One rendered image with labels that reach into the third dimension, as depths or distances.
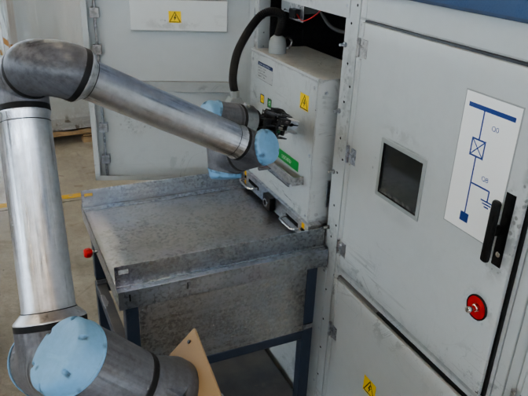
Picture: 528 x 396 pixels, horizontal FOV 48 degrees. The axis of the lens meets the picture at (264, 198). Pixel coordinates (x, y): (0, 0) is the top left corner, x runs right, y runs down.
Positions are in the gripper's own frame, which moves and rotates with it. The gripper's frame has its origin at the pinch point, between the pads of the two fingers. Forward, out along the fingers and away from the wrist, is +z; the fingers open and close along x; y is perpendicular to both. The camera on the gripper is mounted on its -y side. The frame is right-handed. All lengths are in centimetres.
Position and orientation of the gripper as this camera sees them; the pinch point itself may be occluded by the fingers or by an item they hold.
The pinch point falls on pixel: (293, 124)
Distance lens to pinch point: 189.9
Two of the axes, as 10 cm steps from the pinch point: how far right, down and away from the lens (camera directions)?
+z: 7.3, 0.0, 6.8
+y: 6.4, 3.4, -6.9
